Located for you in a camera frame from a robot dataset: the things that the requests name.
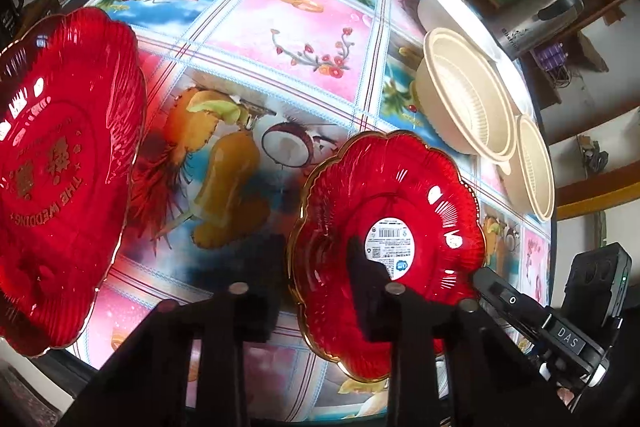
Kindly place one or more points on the fruit print tablecloth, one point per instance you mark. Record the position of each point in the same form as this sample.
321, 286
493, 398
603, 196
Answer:
300, 7

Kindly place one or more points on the stainless steel thermos jug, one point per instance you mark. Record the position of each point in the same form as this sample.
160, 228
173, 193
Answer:
530, 27

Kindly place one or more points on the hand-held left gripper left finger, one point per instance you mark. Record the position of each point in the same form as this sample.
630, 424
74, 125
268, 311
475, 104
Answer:
260, 297

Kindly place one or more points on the red flower-shaped plate with label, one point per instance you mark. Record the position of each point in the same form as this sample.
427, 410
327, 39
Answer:
400, 187

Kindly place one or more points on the white foam bowl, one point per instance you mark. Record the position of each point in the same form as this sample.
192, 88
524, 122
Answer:
450, 7

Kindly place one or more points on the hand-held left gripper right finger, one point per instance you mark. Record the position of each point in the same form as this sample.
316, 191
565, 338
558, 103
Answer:
370, 302

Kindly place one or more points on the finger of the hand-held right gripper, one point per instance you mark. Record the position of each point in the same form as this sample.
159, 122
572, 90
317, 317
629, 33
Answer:
505, 299

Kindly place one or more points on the beige ribbed plastic bowl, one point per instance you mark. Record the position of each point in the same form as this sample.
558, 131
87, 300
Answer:
532, 167
465, 97

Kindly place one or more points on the large red wedding plate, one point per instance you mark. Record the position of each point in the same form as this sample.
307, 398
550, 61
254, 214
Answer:
60, 157

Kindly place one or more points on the dark metal tool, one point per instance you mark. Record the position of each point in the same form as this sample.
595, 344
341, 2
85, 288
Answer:
594, 154

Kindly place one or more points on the purple bottles pack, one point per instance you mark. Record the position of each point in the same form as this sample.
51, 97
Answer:
549, 57

